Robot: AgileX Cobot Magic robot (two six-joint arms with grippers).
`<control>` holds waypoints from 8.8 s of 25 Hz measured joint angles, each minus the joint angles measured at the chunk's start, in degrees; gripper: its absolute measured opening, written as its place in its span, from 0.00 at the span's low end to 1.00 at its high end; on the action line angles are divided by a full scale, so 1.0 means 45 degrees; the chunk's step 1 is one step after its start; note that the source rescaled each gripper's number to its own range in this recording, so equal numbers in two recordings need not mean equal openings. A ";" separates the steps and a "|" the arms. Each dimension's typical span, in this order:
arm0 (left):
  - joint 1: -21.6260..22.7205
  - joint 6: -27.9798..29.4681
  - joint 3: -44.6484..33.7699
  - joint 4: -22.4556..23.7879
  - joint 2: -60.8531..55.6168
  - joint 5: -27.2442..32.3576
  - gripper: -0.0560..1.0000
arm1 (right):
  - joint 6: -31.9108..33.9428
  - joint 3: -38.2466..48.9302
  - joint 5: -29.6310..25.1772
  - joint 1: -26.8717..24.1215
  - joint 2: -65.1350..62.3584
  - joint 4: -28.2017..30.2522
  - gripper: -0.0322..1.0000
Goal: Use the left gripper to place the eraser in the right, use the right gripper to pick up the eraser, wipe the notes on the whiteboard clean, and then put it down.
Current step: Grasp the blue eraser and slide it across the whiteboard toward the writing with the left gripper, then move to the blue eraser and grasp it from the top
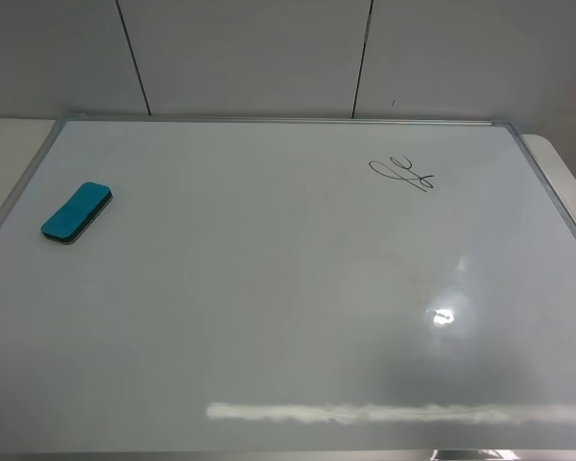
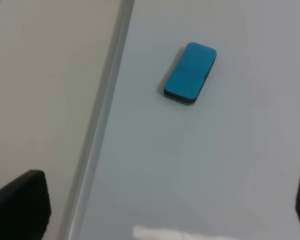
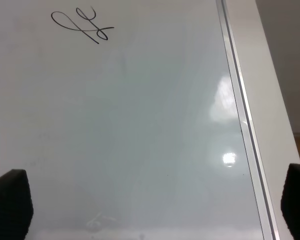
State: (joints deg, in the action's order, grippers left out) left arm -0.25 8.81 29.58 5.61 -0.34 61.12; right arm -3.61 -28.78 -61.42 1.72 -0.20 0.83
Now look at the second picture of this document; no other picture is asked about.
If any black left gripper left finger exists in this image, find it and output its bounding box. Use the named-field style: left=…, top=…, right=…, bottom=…
left=0, top=170, right=52, bottom=240

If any blue whiteboard eraser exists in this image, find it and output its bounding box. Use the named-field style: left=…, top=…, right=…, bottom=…
left=163, top=42, right=217, bottom=105

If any whiteboard with aluminium frame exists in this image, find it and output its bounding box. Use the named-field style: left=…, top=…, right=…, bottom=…
left=65, top=0, right=300, bottom=240

